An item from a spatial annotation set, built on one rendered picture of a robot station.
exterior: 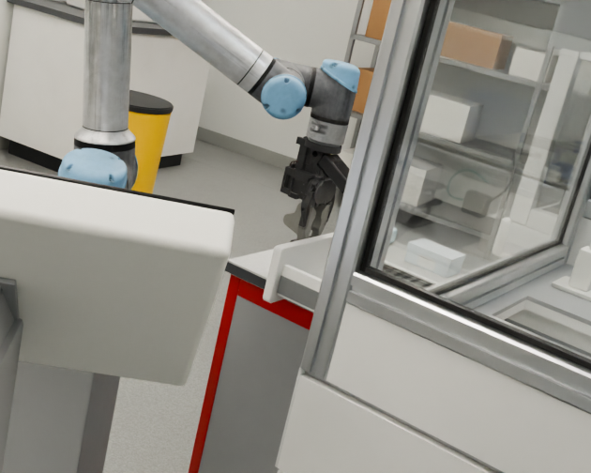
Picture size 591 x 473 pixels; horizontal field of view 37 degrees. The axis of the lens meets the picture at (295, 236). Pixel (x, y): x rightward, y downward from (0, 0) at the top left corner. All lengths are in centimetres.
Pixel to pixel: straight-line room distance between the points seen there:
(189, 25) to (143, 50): 369
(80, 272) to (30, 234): 7
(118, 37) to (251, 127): 493
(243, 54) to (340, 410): 67
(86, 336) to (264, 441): 116
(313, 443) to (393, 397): 14
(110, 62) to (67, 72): 341
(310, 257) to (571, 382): 83
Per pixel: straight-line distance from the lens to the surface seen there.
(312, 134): 166
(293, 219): 171
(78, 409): 167
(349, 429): 109
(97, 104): 168
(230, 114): 665
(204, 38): 150
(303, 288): 160
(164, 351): 95
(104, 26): 165
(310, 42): 632
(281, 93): 149
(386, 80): 101
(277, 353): 197
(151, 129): 419
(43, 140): 522
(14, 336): 90
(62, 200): 77
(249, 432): 208
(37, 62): 522
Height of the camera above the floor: 141
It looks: 17 degrees down
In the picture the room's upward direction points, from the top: 13 degrees clockwise
